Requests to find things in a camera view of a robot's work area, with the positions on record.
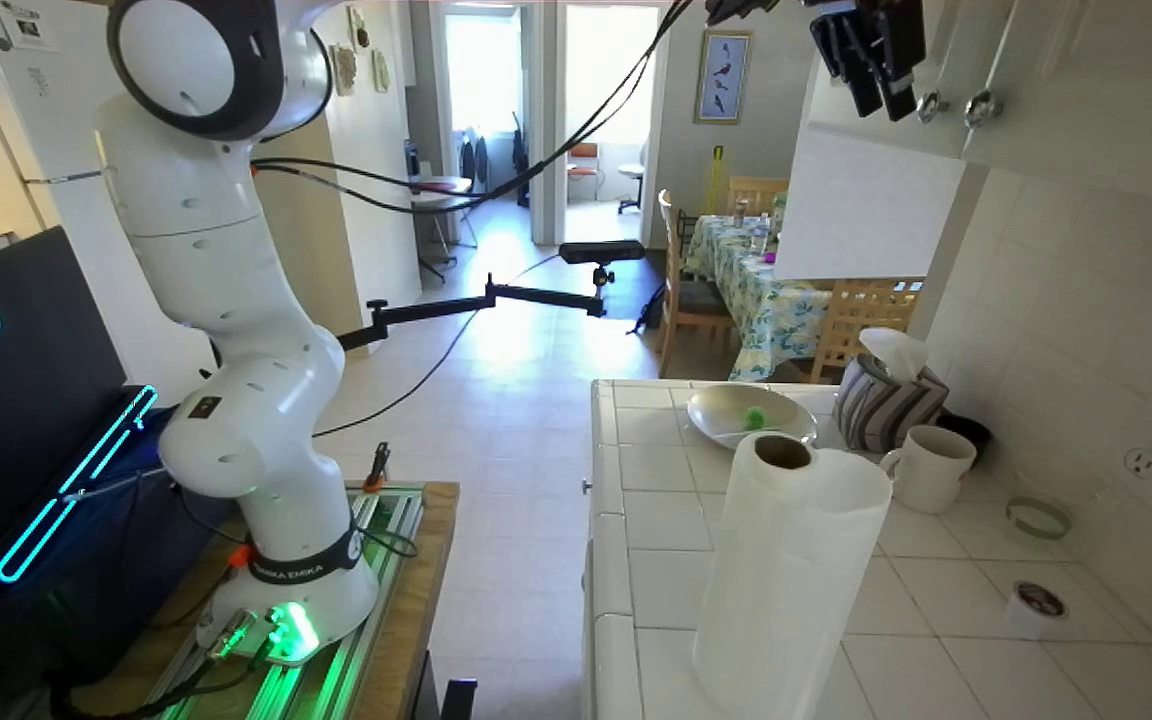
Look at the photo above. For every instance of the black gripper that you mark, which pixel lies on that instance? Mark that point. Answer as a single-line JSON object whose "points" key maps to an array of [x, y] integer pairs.
{"points": [[873, 46]]}

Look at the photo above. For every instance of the white cabinet door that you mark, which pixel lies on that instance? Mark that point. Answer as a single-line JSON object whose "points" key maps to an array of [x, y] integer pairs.
{"points": [[954, 80], [1069, 93]]}

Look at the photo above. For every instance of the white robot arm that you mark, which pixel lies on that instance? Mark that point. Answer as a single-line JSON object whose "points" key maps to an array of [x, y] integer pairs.
{"points": [[201, 87]]}

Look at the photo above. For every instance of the white board panel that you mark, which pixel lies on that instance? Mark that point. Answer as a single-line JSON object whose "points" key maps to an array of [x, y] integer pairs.
{"points": [[863, 205]]}

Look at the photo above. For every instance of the dining table with floral cloth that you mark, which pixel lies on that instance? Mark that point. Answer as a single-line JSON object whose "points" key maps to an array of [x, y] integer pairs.
{"points": [[774, 318]]}

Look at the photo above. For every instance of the wooden dining chair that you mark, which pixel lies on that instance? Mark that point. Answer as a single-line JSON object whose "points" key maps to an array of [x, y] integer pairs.
{"points": [[685, 300]]}

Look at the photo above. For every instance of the white floral mug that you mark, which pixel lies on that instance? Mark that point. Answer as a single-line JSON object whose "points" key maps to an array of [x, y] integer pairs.
{"points": [[930, 465]]}

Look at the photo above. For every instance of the white electrical outlet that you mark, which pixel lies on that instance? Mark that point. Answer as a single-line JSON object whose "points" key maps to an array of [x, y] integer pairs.
{"points": [[1151, 451]]}

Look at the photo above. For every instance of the white paper towel roll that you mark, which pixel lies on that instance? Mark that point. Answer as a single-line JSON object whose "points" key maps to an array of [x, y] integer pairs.
{"points": [[793, 547]]}

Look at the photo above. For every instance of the small green rimmed dish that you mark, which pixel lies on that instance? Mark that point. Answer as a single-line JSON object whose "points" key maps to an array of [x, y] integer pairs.
{"points": [[1045, 522]]}

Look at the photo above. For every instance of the small white cup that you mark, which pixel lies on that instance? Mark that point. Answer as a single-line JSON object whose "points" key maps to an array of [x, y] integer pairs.
{"points": [[1034, 609]]}

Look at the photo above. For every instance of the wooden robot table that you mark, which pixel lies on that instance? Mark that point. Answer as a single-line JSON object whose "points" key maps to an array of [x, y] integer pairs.
{"points": [[297, 663]]}

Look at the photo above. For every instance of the framed wall picture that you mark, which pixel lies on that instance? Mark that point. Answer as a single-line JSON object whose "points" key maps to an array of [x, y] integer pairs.
{"points": [[722, 77]]}

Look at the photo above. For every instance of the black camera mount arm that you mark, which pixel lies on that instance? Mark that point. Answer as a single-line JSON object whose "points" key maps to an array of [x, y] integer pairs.
{"points": [[594, 254]]}

